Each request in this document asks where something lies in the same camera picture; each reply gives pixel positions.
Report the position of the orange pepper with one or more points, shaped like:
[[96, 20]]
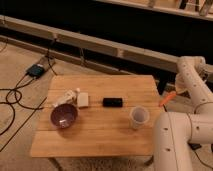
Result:
[[171, 95]]

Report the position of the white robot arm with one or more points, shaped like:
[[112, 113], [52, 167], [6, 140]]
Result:
[[174, 131]]

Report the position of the black rectangular box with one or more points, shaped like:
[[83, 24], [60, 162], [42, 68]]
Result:
[[112, 102]]

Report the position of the white square block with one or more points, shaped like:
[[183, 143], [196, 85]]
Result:
[[83, 100]]

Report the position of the white plastic bottle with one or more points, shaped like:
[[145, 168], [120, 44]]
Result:
[[69, 97]]

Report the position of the wooden table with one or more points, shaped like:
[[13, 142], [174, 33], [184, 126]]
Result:
[[99, 130]]

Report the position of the translucent plastic cup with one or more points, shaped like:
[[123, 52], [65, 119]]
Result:
[[138, 116]]

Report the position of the purple bowl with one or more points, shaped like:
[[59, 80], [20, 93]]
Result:
[[64, 115]]

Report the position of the black power adapter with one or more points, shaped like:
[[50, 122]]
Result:
[[35, 71]]

